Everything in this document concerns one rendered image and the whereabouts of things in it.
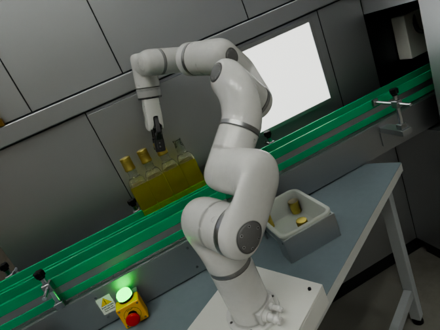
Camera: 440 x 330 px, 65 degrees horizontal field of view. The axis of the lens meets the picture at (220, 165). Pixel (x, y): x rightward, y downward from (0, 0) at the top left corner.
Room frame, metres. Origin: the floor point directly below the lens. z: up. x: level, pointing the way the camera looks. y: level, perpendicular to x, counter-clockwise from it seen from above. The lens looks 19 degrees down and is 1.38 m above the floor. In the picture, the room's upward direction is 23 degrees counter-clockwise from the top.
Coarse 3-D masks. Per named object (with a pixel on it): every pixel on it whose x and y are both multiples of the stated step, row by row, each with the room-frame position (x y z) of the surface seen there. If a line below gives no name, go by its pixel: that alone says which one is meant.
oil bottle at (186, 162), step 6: (180, 156) 1.09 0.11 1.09; (186, 156) 1.09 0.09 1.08; (192, 156) 1.09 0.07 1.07; (180, 162) 1.08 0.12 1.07; (186, 162) 1.08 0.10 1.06; (192, 162) 1.09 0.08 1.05; (186, 168) 1.08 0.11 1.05; (192, 168) 1.09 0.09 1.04; (198, 168) 1.09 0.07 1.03; (186, 174) 1.08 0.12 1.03; (192, 174) 1.09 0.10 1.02; (198, 174) 1.09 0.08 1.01; (186, 180) 1.10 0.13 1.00; (192, 180) 1.08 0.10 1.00; (198, 180) 1.09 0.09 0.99; (204, 180) 1.09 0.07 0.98; (192, 186) 1.08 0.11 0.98; (198, 186) 1.09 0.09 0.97
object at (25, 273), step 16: (400, 80) 1.31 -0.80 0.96; (368, 96) 1.28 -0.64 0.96; (336, 112) 1.25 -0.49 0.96; (304, 128) 1.23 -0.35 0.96; (272, 144) 1.20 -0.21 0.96; (128, 224) 1.09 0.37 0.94; (96, 240) 1.07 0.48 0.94; (64, 256) 1.05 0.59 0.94; (32, 272) 1.03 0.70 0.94; (0, 288) 1.01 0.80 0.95
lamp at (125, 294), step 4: (124, 288) 0.87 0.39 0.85; (128, 288) 0.87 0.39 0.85; (120, 292) 0.86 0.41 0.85; (124, 292) 0.85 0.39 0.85; (128, 292) 0.85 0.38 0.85; (120, 296) 0.84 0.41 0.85; (124, 296) 0.84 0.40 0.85; (128, 296) 0.85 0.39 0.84; (132, 296) 0.85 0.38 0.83; (120, 300) 0.84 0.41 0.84; (124, 300) 0.84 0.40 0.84; (128, 300) 0.84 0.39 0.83
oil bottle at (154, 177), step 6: (156, 168) 1.08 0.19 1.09; (150, 174) 1.06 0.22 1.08; (156, 174) 1.06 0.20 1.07; (162, 174) 1.07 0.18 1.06; (150, 180) 1.06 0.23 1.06; (156, 180) 1.06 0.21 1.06; (162, 180) 1.07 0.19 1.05; (150, 186) 1.06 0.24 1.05; (156, 186) 1.06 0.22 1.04; (162, 186) 1.06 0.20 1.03; (168, 186) 1.07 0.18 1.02; (156, 192) 1.06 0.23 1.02; (162, 192) 1.06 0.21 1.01; (168, 192) 1.07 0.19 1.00; (156, 198) 1.06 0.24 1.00; (162, 198) 1.06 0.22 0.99; (168, 198) 1.06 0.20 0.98; (174, 198) 1.07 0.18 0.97; (162, 204) 1.06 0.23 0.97
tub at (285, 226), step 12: (288, 192) 1.04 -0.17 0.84; (300, 192) 1.00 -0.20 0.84; (276, 204) 1.02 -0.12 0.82; (300, 204) 1.01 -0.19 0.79; (312, 204) 0.93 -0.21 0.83; (324, 204) 0.87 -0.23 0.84; (276, 216) 1.02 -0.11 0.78; (288, 216) 1.01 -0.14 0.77; (300, 216) 0.98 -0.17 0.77; (312, 216) 0.94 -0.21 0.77; (324, 216) 0.83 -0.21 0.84; (276, 228) 0.97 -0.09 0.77; (288, 228) 0.95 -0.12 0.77; (300, 228) 0.81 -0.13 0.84
